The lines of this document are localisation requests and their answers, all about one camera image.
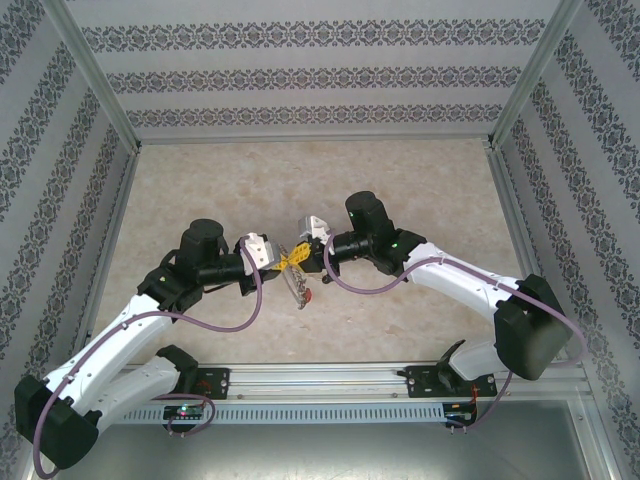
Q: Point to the metal key organiser with rings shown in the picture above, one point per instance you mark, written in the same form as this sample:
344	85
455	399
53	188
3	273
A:
297	287

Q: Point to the red plastic key tag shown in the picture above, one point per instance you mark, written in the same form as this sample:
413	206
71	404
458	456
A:
308	296

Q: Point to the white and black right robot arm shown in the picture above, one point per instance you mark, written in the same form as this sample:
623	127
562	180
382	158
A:
460	285

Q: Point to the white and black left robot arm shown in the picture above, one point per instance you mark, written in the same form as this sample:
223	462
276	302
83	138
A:
120	340

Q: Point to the small circuit board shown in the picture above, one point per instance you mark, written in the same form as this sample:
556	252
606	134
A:
460	415
185	411

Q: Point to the grey metal sheet panel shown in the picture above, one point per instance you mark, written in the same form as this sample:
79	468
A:
320	455

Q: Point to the aluminium table side rail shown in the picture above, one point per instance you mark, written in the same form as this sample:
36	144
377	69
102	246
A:
515	215
117	210

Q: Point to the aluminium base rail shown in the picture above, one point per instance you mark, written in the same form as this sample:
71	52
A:
320	382

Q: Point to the aluminium frame post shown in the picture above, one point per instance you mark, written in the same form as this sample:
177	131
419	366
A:
595	440
95	75
532	75

